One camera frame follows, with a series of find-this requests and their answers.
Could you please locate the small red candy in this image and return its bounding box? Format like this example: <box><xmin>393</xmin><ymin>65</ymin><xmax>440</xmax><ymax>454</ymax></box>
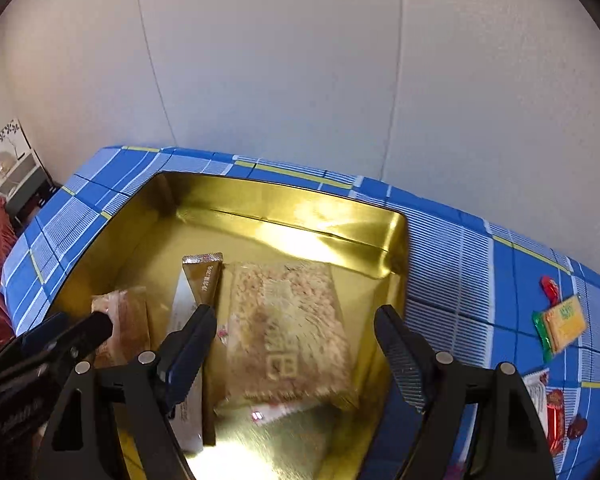
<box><xmin>540</xmin><ymin>276</ymin><xmax>561</xmax><ymax>306</ymax></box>

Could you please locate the white floral picture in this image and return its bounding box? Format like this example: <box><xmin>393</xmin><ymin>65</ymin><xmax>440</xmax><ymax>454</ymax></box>
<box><xmin>0</xmin><ymin>119</ymin><xmax>33</xmax><ymax>191</ymax></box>

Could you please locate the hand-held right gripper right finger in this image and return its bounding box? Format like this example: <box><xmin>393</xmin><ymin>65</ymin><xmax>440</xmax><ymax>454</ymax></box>
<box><xmin>374</xmin><ymin>304</ymin><xmax>556</xmax><ymax>480</ymax></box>

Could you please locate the dark box with gold interior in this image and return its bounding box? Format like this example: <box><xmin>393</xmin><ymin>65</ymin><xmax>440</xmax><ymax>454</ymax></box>
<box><xmin>47</xmin><ymin>170</ymin><xmax>411</xmax><ymax>480</ymax></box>

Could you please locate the clear packet of orange crisps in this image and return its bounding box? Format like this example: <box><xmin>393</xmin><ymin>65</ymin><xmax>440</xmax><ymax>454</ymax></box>
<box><xmin>91</xmin><ymin>287</ymin><xmax>152</xmax><ymax>370</ymax></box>

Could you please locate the white floral nougat packet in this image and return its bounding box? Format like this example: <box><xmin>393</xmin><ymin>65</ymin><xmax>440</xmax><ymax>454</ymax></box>
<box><xmin>167</xmin><ymin>252</ymin><xmax>226</xmax><ymax>453</ymax></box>

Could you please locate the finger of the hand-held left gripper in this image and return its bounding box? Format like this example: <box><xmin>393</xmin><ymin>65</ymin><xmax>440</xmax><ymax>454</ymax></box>
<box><xmin>0</xmin><ymin>311</ymin><xmax>70</xmax><ymax>363</ymax></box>
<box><xmin>0</xmin><ymin>311</ymin><xmax>115</xmax><ymax>386</ymax></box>

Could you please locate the clear packet of noodle cake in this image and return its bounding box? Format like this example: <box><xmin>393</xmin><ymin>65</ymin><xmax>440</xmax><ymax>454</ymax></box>
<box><xmin>215</xmin><ymin>260</ymin><xmax>359</xmax><ymax>411</ymax></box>

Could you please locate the white packet with dark label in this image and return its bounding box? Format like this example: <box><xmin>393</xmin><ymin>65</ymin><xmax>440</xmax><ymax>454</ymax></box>
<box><xmin>522</xmin><ymin>369</ymin><xmax>551</xmax><ymax>441</ymax></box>

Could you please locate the green cracker packet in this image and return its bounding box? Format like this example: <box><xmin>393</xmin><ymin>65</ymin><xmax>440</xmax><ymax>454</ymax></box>
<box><xmin>531</xmin><ymin>294</ymin><xmax>588</xmax><ymax>363</ymax></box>

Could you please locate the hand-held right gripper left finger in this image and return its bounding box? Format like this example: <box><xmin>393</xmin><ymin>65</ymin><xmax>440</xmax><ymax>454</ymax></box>
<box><xmin>35</xmin><ymin>304</ymin><xmax>218</xmax><ymax>480</ymax></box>

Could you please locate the small red snack packet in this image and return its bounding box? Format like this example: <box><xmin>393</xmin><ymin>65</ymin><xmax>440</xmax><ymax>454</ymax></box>
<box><xmin>545</xmin><ymin>389</ymin><xmax>567</xmax><ymax>456</ymax></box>

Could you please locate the white nightstand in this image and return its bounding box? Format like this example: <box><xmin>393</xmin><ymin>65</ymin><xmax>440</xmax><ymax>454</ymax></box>
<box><xmin>0</xmin><ymin>152</ymin><xmax>57</xmax><ymax>222</ymax></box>

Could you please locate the blue plaid bedsheet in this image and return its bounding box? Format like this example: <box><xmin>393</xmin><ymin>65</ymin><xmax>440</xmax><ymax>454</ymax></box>
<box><xmin>0</xmin><ymin>146</ymin><xmax>600</xmax><ymax>480</ymax></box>

